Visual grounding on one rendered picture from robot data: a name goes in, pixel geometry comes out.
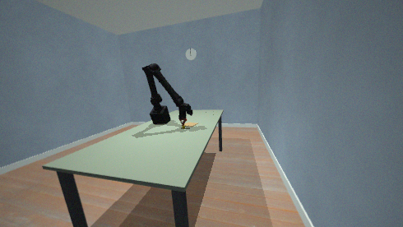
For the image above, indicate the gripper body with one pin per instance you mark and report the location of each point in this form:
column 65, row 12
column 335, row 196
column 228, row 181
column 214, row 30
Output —
column 181, row 115

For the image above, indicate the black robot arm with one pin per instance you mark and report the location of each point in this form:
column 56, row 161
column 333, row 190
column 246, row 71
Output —
column 154, row 70

